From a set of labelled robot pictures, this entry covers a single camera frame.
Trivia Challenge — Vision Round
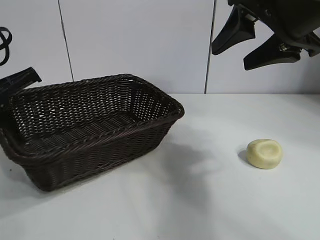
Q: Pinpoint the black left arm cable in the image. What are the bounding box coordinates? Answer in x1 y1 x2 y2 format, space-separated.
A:
0 26 13 67

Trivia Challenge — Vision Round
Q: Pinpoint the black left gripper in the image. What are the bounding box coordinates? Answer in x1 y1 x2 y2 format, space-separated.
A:
0 66 43 111

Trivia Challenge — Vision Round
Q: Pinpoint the dark brown woven basket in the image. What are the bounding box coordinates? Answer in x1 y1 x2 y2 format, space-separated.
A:
0 73 185 193

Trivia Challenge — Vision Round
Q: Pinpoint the pale yellow egg yolk pastry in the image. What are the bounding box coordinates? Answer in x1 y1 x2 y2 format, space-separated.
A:
246 138 283 170

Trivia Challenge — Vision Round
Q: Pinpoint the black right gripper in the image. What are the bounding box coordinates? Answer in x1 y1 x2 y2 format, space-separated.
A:
211 0 320 71

